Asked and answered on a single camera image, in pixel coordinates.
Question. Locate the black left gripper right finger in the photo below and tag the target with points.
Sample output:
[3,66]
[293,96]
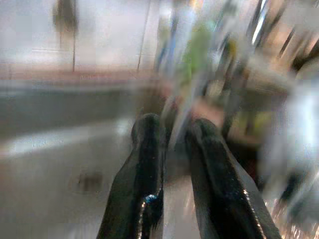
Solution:
[219,194]

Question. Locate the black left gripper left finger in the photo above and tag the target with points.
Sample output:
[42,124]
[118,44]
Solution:
[134,186]

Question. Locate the steel sink basin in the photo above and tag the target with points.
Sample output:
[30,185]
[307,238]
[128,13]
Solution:
[49,149]

